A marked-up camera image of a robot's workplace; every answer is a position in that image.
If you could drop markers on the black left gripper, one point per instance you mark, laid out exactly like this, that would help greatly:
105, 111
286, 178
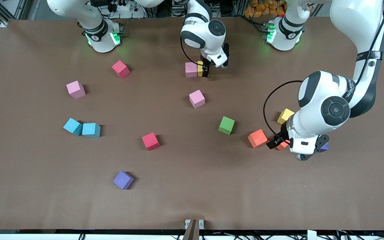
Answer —
281, 136

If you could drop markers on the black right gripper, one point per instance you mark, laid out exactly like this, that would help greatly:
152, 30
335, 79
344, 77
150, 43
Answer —
206, 68

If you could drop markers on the yellow foam cube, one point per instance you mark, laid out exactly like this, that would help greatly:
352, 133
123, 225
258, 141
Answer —
200, 68
283, 116

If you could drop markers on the pink foam cube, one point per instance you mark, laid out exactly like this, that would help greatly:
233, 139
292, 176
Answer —
191, 69
197, 98
75, 89

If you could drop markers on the green foam cube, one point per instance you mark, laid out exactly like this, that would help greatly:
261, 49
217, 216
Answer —
226, 125

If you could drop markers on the red foam cube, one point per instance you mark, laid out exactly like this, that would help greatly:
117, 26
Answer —
121, 69
150, 140

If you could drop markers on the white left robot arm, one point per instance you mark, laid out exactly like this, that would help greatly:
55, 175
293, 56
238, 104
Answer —
312, 126

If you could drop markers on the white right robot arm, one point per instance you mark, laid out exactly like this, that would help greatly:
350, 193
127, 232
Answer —
205, 43

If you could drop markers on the orange foam cube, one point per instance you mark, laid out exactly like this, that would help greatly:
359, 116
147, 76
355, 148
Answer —
282, 146
257, 138

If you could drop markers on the purple foam cube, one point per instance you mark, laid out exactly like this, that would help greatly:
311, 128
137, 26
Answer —
123, 180
324, 147

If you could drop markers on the orange packaged goods pile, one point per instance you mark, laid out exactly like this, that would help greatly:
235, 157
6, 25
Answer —
265, 8

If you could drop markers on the white power strip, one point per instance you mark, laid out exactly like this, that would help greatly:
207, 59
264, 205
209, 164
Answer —
123, 7

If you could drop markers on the brown paper table cover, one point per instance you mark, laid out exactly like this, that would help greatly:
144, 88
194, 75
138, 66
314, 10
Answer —
192, 200

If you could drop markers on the cyan foam cube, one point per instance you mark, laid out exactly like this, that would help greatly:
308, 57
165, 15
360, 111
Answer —
91, 130
72, 126

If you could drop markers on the small metal bracket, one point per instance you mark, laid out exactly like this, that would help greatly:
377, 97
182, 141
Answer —
201, 224

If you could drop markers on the black table edge rail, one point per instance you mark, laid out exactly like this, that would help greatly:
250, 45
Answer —
45, 231

